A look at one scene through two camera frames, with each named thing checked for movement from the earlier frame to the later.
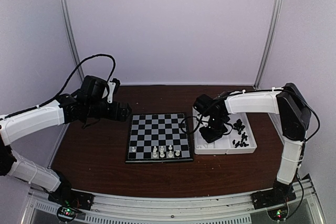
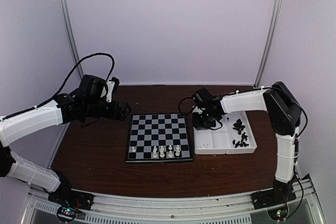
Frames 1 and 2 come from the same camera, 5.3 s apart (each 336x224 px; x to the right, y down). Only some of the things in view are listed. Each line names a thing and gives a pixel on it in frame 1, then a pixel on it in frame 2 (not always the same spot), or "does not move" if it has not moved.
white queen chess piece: x=161 y=152 does not move
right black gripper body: x=217 y=128 → x=205 y=121
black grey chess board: x=158 y=138 does not move
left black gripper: x=123 y=115 does not move
